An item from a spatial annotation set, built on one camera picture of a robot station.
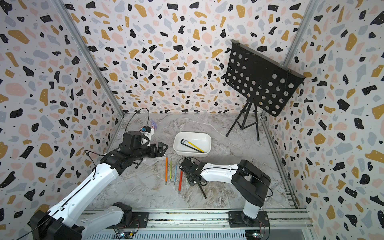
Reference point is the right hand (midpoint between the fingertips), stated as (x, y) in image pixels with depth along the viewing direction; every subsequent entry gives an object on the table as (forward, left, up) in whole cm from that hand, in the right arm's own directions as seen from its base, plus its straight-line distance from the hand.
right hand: (193, 178), depth 88 cm
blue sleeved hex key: (+3, +11, +1) cm, 11 cm away
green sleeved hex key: (+2, +14, 0) cm, 14 cm away
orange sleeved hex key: (+6, +17, +1) cm, 18 cm away
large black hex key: (-7, -5, 0) cm, 9 cm away
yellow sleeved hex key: (+22, +1, 0) cm, 22 cm away
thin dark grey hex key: (+21, +3, +1) cm, 21 cm away
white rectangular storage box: (+27, -4, 0) cm, 27 cm away
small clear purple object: (+38, +31, +6) cm, 49 cm away
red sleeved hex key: (+3, +7, +1) cm, 8 cm away
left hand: (+8, +15, +22) cm, 28 cm away
